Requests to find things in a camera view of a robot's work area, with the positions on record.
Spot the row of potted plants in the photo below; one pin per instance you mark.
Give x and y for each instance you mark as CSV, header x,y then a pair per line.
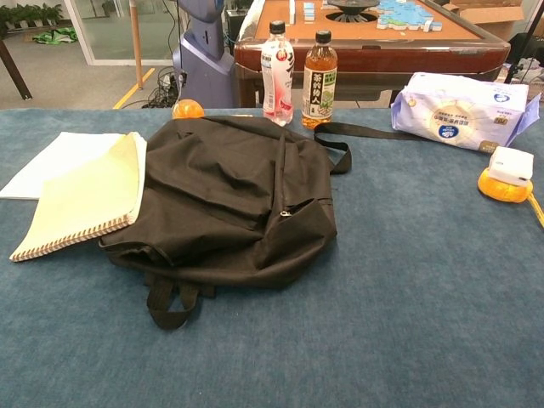
x,y
30,15

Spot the green cloth on floor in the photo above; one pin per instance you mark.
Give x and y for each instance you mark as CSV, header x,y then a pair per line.
x,y
55,36

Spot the black tripod stand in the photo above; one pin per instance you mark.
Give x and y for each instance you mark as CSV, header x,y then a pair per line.
x,y
520,47

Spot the brown tea bottle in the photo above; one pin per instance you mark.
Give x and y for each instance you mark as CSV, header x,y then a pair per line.
x,y
319,89

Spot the heap of blue mahjong tiles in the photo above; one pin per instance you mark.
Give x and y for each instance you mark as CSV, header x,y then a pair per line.
x,y
404,15

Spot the blue table mat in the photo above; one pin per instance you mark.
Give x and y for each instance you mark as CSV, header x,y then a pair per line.
x,y
382,319

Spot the dark wooden table leg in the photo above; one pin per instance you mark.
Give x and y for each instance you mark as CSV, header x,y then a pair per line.
x,y
15,68

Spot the brown mahjong table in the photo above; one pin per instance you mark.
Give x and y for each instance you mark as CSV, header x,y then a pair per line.
x,y
404,55

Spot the white notepad with yellow edge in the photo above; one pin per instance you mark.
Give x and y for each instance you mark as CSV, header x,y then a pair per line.
x,y
51,161

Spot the clear bottle with pink label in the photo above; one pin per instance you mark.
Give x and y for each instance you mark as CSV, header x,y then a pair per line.
x,y
277,81

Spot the wooden pole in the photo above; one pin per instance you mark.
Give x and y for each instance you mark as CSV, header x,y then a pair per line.
x,y
136,38

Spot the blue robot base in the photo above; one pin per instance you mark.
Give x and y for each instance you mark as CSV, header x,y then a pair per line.
x,y
204,55

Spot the pale blue tissue pack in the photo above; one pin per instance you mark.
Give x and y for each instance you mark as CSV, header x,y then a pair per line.
x,y
459,110

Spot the brown spiral notebook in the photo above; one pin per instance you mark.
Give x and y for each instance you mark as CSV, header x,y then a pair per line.
x,y
89,195

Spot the orange jelly cup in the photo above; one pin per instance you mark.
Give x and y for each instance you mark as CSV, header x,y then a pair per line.
x,y
188,109

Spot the cardboard box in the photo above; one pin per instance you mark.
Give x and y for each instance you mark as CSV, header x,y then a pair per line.
x,y
493,17

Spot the black fabric backpack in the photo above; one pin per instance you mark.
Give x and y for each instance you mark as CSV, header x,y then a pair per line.
x,y
221,191

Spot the small white box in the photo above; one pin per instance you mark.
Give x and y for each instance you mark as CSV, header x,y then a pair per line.
x,y
512,166

